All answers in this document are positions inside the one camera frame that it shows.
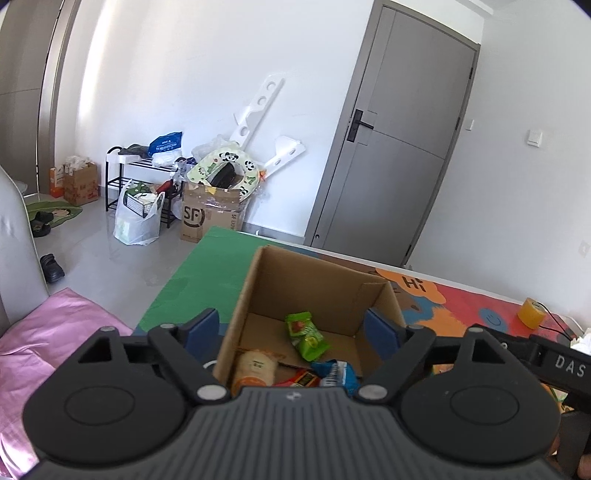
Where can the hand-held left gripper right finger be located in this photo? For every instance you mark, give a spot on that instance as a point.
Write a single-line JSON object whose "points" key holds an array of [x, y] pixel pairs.
{"points": [[382, 333]]}

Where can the dark slippers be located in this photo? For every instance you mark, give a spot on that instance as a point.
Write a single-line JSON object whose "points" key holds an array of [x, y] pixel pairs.
{"points": [[40, 225]]}

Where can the orange bread packet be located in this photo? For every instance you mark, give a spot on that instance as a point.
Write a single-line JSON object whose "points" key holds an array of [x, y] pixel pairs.
{"points": [[254, 369]]}

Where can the grey wardrobe door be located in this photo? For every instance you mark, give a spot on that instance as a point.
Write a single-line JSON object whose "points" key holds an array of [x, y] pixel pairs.
{"points": [[27, 83]]}

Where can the pink blanket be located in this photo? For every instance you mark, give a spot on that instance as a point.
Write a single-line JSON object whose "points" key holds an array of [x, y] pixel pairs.
{"points": [[41, 332]]}

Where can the orange carton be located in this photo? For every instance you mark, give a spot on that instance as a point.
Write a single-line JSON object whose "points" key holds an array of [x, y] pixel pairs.
{"points": [[55, 181]]}

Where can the black shoe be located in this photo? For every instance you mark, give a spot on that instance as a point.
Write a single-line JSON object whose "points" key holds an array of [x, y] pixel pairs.
{"points": [[51, 268]]}

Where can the black shoe rack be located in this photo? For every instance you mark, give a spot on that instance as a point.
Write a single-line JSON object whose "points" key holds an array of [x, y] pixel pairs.
{"points": [[115, 180]]}

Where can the white light switch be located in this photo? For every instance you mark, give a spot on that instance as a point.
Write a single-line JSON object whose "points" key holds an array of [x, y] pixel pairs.
{"points": [[534, 137]]}

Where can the green floor mat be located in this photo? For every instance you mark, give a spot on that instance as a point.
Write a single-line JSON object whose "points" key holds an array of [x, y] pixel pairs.
{"points": [[64, 213]]}

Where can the colourful cartoon table mat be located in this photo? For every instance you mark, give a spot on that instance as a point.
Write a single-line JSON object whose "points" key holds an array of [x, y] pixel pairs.
{"points": [[207, 277]]}

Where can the blue plastic bag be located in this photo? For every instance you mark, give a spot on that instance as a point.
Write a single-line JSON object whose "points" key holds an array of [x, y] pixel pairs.
{"points": [[165, 144]]}

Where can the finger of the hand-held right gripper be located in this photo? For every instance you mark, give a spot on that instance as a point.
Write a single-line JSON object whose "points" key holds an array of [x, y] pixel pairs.
{"points": [[508, 341]]}

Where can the short white foam board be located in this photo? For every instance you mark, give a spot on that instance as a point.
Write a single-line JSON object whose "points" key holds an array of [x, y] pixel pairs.
{"points": [[286, 150]]}

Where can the taped cardboard box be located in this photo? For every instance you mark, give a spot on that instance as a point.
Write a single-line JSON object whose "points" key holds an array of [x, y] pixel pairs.
{"points": [[203, 217]]}

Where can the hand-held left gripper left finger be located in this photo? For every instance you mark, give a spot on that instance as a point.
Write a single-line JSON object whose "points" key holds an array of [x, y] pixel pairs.
{"points": [[201, 328]]}

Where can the yellow tape roll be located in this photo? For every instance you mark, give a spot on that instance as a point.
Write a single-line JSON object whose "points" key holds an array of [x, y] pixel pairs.
{"points": [[531, 314]]}

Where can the small cardboard box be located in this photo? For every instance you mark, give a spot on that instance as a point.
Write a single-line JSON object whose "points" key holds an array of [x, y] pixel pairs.
{"points": [[83, 187]]}

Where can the bright green snack packet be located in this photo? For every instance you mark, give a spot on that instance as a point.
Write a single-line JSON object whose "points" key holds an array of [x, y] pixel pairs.
{"points": [[307, 334]]}

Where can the red snack packet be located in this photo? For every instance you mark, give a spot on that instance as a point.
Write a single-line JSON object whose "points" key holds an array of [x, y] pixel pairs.
{"points": [[300, 381]]}

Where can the white plastic brackets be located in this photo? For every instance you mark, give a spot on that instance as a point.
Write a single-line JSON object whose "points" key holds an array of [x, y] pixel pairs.
{"points": [[256, 108]]}

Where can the white chair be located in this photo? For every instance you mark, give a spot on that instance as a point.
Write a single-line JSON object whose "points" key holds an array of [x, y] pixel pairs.
{"points": [[18, 258]]}

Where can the brown cardboard box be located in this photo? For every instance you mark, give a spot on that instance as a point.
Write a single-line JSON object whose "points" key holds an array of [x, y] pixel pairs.
{"points": [[258, 295]]}

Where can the white plastic bag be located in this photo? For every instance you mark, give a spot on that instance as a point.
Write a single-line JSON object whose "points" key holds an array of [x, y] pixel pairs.
{"points": [[138, 226]]}

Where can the blue snack packet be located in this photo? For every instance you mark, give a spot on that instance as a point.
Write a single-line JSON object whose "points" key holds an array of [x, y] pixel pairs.
{"points": [[337, 374]]}

